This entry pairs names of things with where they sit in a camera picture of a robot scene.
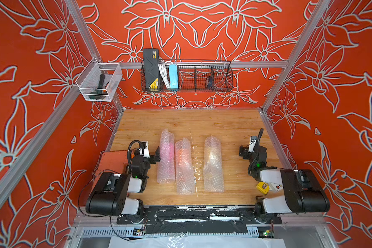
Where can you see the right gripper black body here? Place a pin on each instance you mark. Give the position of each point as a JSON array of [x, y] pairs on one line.
[[245, 151]]

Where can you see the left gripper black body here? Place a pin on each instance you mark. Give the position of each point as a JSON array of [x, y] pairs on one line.
[[154, 157]]

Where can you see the bubble orange glass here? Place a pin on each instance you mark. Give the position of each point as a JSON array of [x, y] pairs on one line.
[[185, 179]]

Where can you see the clear bubble wrap sheet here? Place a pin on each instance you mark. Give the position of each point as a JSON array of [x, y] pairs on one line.
[[212, 170]]

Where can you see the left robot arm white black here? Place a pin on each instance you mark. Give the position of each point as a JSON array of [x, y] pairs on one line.
[[116, 180]]

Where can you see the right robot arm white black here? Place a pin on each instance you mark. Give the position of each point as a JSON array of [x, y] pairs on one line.
[[302, 191]]

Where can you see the bubble wrapped pink glass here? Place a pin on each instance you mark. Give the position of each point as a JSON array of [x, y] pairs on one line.
[[166, 166]]

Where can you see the orange plastic tool case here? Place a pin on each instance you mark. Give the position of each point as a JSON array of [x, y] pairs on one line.
[[113, 160]]

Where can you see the yellow tape measure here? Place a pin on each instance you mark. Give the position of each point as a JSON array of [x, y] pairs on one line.
[[263, 188]]

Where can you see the white button control box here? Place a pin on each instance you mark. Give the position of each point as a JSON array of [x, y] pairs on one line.
[[275, 187]]

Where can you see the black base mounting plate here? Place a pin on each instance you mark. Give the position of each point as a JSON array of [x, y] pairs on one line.
[[201, 220]]

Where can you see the white plastic sheet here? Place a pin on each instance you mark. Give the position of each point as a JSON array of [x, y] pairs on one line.
[[197, 242]]

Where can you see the light blue power bank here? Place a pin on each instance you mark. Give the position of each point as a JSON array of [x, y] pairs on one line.
[[173, 77]]

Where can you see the black yellow device box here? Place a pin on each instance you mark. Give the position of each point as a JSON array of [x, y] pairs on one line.
[[151, 69]]

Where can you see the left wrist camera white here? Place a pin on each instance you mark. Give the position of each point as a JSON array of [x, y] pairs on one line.
[[145, 151]]

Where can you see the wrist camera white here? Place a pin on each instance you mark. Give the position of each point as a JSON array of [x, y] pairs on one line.
[[145, 151], [252, 143]]

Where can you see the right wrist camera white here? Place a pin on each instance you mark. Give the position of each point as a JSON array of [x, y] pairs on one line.
[[252, 143]]

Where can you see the black wire wall basket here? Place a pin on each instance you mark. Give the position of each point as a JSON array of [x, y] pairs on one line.
[[192, 76]]

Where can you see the dark green handled tool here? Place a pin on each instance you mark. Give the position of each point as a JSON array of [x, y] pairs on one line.
[[99, 93]]

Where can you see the clear acrylic wall bin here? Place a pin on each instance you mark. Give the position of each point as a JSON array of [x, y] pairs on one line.
[[88, 80]]

